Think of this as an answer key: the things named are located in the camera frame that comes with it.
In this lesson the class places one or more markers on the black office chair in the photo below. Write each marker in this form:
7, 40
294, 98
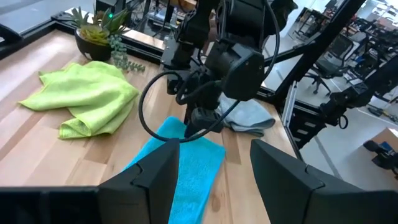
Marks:
326, 67

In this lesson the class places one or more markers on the brown cardboard box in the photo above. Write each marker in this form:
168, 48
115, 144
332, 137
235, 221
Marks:
351, 168

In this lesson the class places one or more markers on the black blue handheld device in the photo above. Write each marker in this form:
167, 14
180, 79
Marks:
385, 158

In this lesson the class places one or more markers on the potted succulent plant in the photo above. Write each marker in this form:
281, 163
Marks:
93, 46

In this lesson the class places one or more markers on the green microfiber towel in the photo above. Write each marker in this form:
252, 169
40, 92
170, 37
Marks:
90, 93

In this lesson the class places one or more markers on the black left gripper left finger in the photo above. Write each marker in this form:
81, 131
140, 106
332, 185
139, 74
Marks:
146, 186

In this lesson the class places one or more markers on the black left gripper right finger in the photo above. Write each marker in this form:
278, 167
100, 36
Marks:
289, 193

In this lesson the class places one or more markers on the blue microfiber towel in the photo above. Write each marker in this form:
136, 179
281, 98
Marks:
192, 168

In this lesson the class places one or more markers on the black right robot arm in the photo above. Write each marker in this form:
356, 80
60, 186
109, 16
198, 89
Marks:
242, 15

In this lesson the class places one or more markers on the grey microfiber towel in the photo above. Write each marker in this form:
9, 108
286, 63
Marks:
248, 118

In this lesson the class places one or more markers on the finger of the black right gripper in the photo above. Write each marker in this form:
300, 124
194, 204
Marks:
203, 119

